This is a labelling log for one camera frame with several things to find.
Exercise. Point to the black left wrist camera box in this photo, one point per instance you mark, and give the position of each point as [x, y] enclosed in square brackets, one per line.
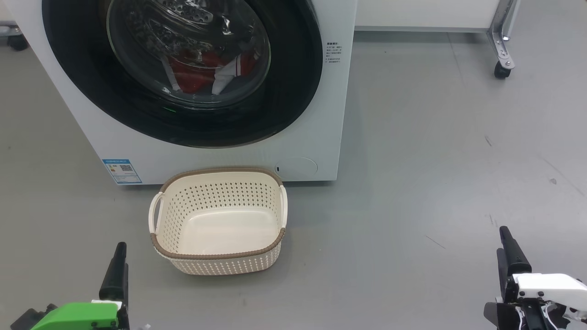
[27, 321]

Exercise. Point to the white partition panel angular metal leg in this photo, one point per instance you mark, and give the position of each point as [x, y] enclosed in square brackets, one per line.
[422, 11]

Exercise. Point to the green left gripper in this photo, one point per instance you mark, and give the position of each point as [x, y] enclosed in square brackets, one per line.
[78, 316]

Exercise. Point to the black caster on curved leg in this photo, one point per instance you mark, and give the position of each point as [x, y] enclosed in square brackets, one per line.
[18, 42]

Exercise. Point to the black caster on angular leg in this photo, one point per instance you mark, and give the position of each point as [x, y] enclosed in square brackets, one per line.
[501, 71]

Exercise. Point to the blue energy label sticker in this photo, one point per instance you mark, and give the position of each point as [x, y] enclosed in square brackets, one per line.
[121, 172]

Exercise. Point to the white front-load washing machine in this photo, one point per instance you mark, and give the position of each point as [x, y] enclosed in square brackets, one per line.
[312, 114]

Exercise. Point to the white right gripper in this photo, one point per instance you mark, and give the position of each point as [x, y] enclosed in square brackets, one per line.
[550, 288]

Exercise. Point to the white cloth garment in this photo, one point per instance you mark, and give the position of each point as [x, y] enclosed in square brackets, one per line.
[222, 80]

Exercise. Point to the red garment with white stripes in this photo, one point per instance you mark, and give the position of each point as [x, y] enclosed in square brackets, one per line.
[192, 78]

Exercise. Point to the black round glass washer door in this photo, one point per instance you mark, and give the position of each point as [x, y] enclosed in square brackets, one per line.
[293, 91]

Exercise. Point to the cream perforated laundry basket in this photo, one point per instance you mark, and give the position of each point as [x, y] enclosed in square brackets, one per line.
[220, 229]

